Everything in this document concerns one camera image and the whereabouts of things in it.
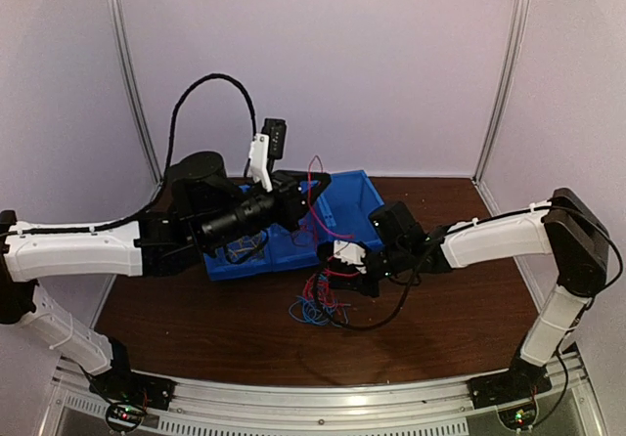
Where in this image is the yellow cable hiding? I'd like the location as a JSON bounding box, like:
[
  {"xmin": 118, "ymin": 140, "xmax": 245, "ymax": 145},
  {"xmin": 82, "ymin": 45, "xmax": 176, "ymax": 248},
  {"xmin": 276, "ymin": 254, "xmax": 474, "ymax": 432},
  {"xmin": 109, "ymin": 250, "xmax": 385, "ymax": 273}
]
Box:
[{"xmin": 222, "ymin": 240, "xmax": 260, "ymax": 264}]

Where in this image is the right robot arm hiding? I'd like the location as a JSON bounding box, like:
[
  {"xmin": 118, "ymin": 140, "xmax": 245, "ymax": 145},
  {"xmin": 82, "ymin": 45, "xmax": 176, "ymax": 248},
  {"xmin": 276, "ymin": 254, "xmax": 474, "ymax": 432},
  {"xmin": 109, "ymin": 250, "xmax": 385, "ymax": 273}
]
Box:
[{"xmin": 317, "ymin": 188, "xmax": 617, "ymax": 399}]

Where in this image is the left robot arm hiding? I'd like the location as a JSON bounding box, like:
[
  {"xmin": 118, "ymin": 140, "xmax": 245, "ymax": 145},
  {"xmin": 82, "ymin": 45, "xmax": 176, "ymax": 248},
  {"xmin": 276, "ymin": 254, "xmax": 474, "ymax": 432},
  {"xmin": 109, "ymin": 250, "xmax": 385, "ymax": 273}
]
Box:
[{"xmin": 1, "ymin": 152, "xmax": 332, "ymax": 401}]

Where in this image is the blue three-compartment bin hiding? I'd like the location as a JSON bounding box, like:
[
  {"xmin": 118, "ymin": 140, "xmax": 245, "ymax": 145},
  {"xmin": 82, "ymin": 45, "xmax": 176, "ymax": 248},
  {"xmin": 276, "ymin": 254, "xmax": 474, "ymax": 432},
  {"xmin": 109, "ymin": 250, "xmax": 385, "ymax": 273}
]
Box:
[{"xmin": 205, "ymin": 170, "xmax": 383, "ymax": 282}]

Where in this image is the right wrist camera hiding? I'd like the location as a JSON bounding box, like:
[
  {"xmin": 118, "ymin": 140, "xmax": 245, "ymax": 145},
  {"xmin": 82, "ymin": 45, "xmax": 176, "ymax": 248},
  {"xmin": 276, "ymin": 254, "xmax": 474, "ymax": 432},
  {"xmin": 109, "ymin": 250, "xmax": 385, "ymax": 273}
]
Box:
[{"xmin": 333, "ymin": 240, "xmax": 368, "ymax": 275}]

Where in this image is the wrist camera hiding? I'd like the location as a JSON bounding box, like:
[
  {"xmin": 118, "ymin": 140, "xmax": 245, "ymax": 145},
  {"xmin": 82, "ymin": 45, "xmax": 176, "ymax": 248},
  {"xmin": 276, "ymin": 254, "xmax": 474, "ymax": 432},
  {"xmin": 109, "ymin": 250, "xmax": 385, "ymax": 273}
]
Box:
[
  {"xmin": 333, "ymin": 240, "xmax": 368, "ymax": 275},
  {"xmin": 246, "ymin": 118, "xmax": 287, "ymax": 192}
]

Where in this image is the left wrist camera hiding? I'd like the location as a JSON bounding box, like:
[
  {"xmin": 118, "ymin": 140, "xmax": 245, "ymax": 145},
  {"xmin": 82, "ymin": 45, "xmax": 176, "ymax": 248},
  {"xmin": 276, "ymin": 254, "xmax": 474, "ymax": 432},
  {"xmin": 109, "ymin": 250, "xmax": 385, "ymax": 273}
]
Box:
[{"xmin": 246, "ymin": 118, "xmax": 287, "ymax": 192}]

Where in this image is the right black sleeved cable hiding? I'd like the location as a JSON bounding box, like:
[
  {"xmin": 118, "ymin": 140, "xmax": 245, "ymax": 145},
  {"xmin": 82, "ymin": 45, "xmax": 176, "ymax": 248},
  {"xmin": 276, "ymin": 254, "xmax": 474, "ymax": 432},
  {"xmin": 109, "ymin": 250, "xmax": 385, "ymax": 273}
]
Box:
[{"xmin": 336, "ymin": 244, "xmax": 441, "ymax": 332}]

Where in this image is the black sleeved cable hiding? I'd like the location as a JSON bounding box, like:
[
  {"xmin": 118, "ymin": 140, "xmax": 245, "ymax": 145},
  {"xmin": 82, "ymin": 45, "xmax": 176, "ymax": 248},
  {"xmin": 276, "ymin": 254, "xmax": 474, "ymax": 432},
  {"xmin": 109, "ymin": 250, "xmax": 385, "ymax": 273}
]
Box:
[
  {"xmin": 336, "ymin": 244, "xmax": 441, "ymax": 332},
  {"xmin": 0, "ymin": 72, "xmax": 260, "ymax": 237}
]

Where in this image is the left black sleeved cable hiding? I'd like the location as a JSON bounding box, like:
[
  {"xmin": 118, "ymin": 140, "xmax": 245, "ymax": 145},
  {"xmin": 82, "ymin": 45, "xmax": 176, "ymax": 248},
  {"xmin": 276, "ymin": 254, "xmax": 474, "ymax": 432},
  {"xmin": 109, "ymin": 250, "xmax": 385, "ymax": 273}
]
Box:
[{"xmin": 0, "ymin": 72, "xmax": 260, "ymax": 237}]

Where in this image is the aluminium front rail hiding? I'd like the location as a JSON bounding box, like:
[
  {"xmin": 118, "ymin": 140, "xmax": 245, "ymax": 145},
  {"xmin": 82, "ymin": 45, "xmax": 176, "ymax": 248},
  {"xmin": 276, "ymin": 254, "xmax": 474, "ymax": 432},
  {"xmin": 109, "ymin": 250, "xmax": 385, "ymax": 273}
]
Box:
[{"xmin": 35, "ymin": 352, "xmax": 608, "ymax": 435}]

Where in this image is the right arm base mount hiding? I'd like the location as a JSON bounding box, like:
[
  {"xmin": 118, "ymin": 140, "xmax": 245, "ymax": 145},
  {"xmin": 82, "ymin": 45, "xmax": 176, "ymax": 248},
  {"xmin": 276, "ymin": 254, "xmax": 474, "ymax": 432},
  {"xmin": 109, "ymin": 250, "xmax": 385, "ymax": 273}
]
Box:
[{"xmin": 468, "ymin": 370, "xmax": 552, "ymax": 432}]

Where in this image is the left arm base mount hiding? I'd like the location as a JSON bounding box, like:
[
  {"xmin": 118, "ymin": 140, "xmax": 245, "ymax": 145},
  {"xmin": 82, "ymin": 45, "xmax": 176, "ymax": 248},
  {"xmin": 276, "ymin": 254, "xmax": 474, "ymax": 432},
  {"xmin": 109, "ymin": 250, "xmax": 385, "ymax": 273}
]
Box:
[{"xmin": 87, "ymin": 373, "xmax": 176, "ymax": 434}]

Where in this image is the left aluminium frame post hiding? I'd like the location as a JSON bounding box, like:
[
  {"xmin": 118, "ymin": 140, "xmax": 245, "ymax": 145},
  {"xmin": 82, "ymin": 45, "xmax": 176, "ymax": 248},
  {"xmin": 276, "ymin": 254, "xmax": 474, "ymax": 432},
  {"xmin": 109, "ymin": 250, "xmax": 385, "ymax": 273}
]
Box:
[{"xmin": 107, "ymin": 0, "xmax": 161, "ymax": 184}]

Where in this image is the aluminium frame post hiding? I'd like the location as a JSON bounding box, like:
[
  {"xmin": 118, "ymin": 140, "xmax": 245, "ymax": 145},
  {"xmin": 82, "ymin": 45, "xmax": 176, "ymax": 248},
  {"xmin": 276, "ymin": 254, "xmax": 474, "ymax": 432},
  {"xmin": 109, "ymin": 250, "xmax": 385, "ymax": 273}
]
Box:
[
  {"xmin": 107, "ymin": 0, "xmax": 161, "ymax": 184},
  {"xmin": 472, "ymin": 0, "xmax": 531, "ymax": 186}
]

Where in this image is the right aluminium frame post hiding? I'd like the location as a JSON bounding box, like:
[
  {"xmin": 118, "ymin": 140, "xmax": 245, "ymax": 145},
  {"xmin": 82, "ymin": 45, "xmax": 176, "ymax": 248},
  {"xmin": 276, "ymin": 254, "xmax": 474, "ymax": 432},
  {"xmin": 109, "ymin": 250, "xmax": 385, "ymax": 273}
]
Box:
[{"xmin": 472, "ymin": 0, "xmax": 531, "ymax": 186}]

